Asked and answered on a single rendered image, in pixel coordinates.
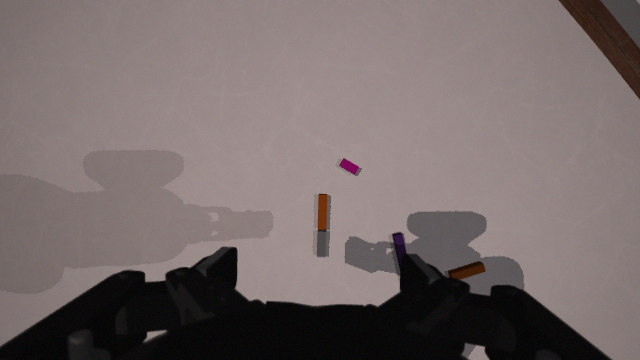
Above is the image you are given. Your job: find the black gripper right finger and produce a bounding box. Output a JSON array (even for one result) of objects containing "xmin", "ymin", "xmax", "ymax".
[{"xmin": 353, "ymin": 254, "xmax": 612, "ymax": 360}]

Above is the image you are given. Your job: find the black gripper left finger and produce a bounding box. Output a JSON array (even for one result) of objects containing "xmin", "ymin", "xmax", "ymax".
[{"xmin": 0, "ymin": 247, "xmax": 271, "ymax": 360}]

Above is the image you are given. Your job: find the orange rectangular rod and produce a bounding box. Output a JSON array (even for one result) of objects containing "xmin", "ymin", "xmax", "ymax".
[
  {"xmin": 448, "ymin": 261, "xmax": 486, "ymax": 280},
  {"xmin": 318, "ymin": 194, "xmax": 327, "ymax": 230}
]

